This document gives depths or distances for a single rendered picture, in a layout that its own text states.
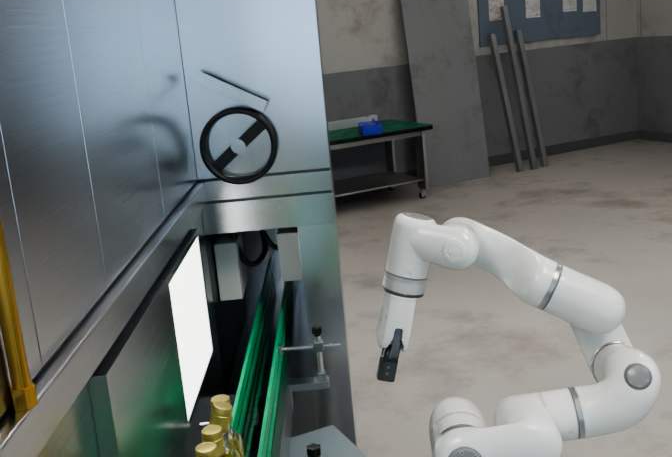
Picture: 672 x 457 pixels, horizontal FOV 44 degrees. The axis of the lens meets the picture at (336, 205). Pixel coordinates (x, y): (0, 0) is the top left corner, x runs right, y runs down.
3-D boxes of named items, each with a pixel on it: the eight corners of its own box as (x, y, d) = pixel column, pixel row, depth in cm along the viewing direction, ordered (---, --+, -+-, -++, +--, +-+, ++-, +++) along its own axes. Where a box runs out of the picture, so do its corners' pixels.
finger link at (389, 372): (383, 343, 147) (376, 378, 148) (384, 350, 144) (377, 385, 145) (400, 346, 147) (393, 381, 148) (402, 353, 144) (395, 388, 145)
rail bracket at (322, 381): (285, 404, 227) (276, 327, 223) (346, 398, 227) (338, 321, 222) (284, 412, 223) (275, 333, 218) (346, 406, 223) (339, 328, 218)
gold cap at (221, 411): (208, 422, 143) (213, 399, 143) (229, 426, 143) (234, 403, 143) (206, 431, 140) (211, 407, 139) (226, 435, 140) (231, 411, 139)
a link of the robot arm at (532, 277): (541, 316, 136) (424, 263, 139) (538, 295, 149) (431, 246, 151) (563, 271, 134) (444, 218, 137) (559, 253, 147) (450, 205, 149)
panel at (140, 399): (203, 354, 216) (186, 229, 209) (214, 353, 216) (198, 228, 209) (120, 580, 128) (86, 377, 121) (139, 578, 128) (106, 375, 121)
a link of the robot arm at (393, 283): (382, 261, 149) (380, 276, 150) (386, 275, 140) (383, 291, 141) (423, 268, 150) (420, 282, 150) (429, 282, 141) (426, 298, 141)
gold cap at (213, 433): (205, 448, 138) (202, 424, 137) (226, 447, 138) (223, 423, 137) (202, 459, 135) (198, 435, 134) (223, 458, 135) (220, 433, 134)
